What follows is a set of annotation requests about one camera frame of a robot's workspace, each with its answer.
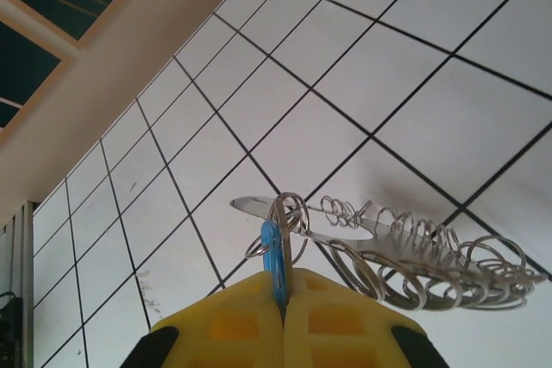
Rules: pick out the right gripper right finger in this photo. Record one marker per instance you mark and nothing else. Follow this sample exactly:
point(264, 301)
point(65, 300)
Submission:
point(345, 312)

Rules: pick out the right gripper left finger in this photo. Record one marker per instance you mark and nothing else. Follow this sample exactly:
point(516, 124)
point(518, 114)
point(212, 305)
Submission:
point(241, 307)

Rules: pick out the silver keyring with many rings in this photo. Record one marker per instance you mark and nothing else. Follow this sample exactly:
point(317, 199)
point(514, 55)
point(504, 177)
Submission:
point(345, 237)

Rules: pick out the aluminium mounting rail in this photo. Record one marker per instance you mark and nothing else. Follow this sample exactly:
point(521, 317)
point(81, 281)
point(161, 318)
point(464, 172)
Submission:
point(23, 277)

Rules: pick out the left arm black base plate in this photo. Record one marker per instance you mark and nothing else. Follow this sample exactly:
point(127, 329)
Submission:
point(8, 329)

